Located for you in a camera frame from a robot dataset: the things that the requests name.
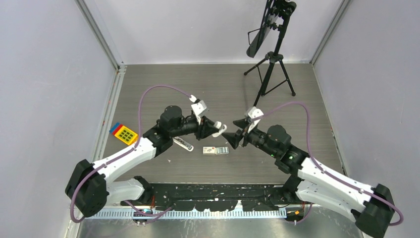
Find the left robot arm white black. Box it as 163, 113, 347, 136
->
65, 101, 227, 218

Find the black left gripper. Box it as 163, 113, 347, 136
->
170, 116, 218, 141

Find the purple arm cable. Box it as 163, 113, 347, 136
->
259, 101, 404, 227
69, 85, 198, 225

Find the staple box tray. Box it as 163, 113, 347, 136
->
215, 147, 229, 155

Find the yellow green colourful block toy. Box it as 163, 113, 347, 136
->
109, 122, 138, 145

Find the white staple box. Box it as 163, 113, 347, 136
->
203, 147, 216, 155

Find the black tablet on tripod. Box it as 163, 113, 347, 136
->
246, 0, 297, 58

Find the white staple remover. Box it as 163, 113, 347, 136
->
212, 121, 227, 138

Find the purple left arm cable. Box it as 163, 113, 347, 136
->
69, 85, 198, 225

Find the aluminium cable duct rail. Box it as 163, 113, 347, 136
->
90, 208, 287, 220

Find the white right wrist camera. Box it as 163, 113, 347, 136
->
245, 106, 264, 133

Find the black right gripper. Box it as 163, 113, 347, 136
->
222, 118, 279, 158

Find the black tripod stand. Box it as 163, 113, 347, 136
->
243, 6, 296, 121

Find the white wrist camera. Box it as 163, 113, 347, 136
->
191, 99, 208, 125
245, 106, 264, 133

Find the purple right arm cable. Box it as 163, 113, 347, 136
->
259, 101, 404, 227

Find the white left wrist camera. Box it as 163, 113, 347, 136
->
191, 99, 208, 125

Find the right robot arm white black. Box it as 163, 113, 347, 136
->
222, 119, 395, 238

